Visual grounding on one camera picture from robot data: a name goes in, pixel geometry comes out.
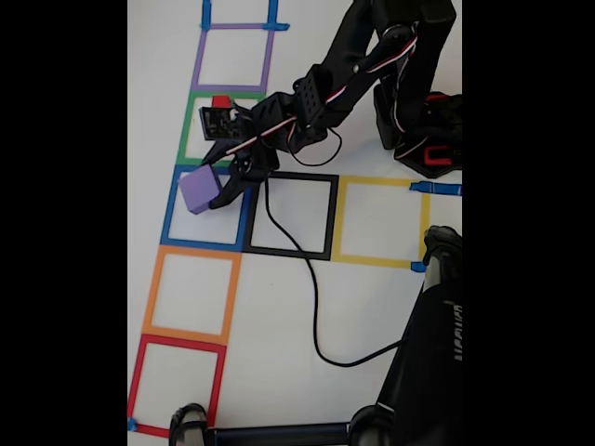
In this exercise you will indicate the blue square frame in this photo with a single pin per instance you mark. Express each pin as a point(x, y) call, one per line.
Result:
point(204, 244)

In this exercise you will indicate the large purple square block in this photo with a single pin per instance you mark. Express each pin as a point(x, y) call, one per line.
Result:
point(200, 188)

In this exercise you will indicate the small red cube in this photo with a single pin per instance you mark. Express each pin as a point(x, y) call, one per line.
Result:
point(220, 101)

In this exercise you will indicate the orange square frame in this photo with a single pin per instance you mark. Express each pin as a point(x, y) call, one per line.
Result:
point(186, 335)

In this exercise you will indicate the green square frame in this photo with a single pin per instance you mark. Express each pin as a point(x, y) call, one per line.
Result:
point(186, 139)

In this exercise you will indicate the yellow square frame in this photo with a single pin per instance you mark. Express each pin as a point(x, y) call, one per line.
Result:
point(372, 261)

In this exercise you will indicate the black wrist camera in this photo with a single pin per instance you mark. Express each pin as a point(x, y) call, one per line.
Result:
point(253, 165)

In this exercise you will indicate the blue tape strip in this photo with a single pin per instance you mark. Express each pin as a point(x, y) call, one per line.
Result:
point(441, 189)
point(281, 27)
point(132, 423)
point(417, 267)
point(206, 11)
point(273, 11)

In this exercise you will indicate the purple square frame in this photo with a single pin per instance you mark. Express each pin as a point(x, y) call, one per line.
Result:
point(230, 87)

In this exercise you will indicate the black tripod stand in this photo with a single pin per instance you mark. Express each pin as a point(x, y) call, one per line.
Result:
point(418, 371)

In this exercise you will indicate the red square frame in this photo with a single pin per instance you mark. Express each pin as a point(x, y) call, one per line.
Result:
point(179, 343)

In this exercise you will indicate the black square frame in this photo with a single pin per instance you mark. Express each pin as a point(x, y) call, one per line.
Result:
point(288, 254)

